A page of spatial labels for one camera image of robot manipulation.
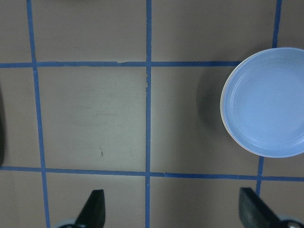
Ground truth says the blue plate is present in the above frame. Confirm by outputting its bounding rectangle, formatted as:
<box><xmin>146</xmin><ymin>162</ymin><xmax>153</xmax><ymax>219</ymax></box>
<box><xmin>224</xmin><ymin>47</ymin><xmax>304</xmax><ymax>158</ymax></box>

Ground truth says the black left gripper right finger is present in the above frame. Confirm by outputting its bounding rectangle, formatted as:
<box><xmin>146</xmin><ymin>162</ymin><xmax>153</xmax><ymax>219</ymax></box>
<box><xmin>238</xmin><ymin>188</ymin><xmax>281</xmax><ymax>228</ymax></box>

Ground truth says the cream white plate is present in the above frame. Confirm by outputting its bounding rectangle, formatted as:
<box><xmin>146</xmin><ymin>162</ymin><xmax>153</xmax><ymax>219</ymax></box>
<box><xmin>219</xmin><ymin>70</ymin><xmax>242</xmax><ymax>147</ymax></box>

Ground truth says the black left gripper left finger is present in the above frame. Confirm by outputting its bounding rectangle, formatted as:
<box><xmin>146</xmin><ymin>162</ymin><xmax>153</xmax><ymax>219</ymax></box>
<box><xmin>75</xmin><ymin>190</ymin><xmax>105</xmax><ymax>228</ymax></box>

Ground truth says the white toaster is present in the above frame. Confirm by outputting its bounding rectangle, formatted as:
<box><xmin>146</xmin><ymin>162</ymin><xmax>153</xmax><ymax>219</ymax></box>
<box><xmin>0</xmin><ymin>91</ymin><xmax>6</xmax><ymax>166</ymax></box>

